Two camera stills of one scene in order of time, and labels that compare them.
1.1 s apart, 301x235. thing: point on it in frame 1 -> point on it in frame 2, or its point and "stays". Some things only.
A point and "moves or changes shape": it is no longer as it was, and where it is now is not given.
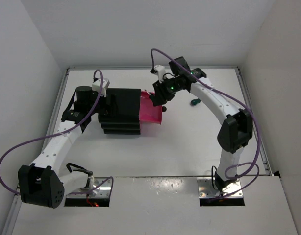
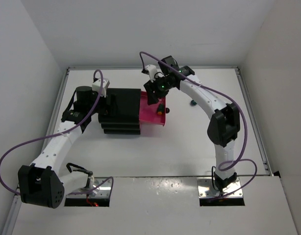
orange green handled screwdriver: [147, 92] moves or changes shape
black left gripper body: [101, 105] stays
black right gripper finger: [158, 99] -> [151, 93]
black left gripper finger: [111, 109] stays
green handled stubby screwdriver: [194, 102] stays
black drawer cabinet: [120, 115] stays
